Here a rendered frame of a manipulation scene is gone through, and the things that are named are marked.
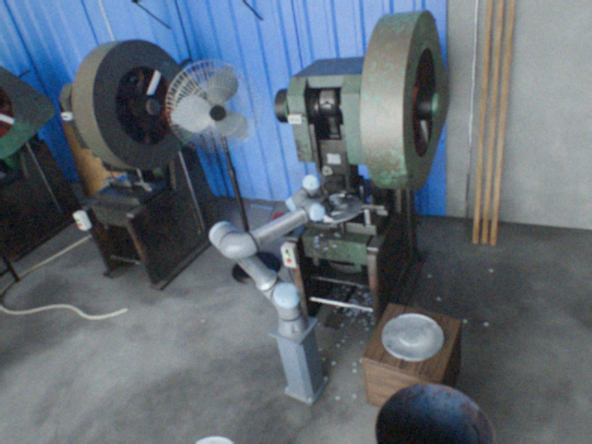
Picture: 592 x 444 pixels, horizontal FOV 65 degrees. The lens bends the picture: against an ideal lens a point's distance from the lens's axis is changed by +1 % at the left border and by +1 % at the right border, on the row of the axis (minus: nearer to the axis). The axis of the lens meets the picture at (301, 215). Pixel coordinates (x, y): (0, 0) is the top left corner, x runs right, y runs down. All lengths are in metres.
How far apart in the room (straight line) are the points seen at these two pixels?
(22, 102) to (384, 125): 3.54
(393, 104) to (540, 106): 1.72
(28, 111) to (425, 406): 4.01
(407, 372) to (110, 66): 2.34
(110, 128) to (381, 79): 1.71
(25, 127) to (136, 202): 1.58
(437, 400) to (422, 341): 0.35
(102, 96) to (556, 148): 2.93
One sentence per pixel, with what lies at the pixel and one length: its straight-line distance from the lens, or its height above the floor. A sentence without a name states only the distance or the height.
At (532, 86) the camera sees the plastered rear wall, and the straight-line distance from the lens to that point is 3.45.
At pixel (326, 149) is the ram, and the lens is 2.47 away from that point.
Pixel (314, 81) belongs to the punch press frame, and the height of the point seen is 1.47.
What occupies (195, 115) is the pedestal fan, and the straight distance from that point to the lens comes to 2.91.
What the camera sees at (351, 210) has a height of 0.78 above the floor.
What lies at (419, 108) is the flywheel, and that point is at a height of 1.34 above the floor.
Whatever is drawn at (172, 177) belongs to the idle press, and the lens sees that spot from 3.71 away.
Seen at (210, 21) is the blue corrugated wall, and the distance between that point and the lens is 4.06.
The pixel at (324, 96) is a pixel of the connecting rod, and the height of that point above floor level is 1.40.
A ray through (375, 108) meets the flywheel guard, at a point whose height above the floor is 1.45.
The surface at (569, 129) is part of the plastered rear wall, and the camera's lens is 3.55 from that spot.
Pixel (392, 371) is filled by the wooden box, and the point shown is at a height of 0.32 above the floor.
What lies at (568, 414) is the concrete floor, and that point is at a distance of 2.65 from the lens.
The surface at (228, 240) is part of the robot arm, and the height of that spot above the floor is 1.05.
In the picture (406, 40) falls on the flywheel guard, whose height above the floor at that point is 1.67.
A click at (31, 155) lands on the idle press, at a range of 5.05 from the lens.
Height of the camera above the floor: 2.06
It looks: 30 degrees down
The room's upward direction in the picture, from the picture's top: 10 degrees counter-clockwise
